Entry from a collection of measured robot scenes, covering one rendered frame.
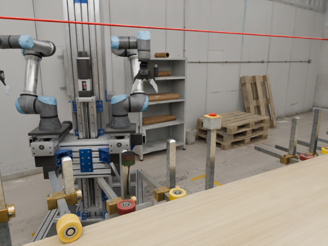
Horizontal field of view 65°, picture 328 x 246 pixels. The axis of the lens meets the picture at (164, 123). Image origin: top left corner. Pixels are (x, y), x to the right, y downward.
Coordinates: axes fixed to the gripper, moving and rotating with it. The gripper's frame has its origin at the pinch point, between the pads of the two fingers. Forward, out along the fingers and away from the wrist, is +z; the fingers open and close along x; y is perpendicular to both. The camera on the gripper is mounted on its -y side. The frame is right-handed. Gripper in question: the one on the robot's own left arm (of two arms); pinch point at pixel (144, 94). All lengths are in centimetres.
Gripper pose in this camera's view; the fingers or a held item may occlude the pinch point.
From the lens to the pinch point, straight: 154.2
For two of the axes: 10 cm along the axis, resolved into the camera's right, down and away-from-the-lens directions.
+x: -9.9, 0.2, -1.0
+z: 0.0, 9.7, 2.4
